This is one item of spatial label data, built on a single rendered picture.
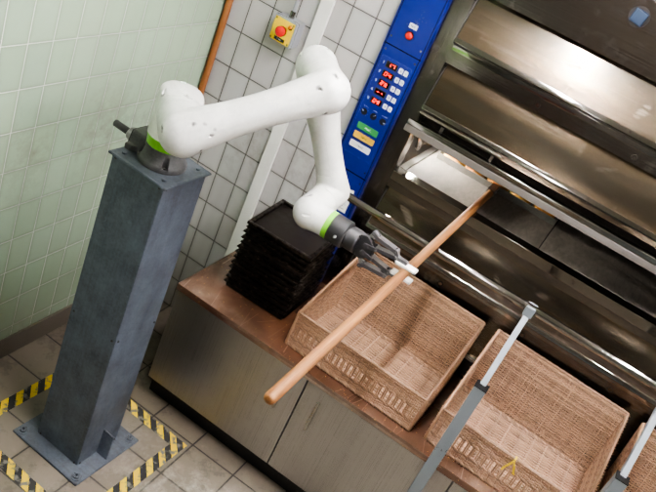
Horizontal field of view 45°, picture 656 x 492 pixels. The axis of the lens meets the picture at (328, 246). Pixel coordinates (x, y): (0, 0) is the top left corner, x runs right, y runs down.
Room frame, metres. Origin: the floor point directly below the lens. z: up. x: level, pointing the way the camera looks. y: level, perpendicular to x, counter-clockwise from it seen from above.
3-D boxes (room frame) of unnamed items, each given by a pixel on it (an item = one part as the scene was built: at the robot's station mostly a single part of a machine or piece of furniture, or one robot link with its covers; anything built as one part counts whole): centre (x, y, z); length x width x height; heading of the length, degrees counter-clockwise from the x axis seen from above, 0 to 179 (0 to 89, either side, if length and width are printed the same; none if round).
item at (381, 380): (2.45, -0.33, 0.72); 0.56 x 0.49 x 0.28; 72
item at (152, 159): (2.05, 0.60, 1.23); 0.26 x 0.15 x 0.06; 71
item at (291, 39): (2.92, 0.48, 1.46); 0.10 x 0.07 x 0.10; 74
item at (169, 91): (2.02, 0.55, 1.36); 0.16 x 0.13 x 0.19; 26
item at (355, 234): (2.11, -0.09, 1.19); 0.09 x 0.07 x 0.08; 74
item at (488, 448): (2.28, -0.91, 0.72); 0.56 x 0.49 x 0.28; 72
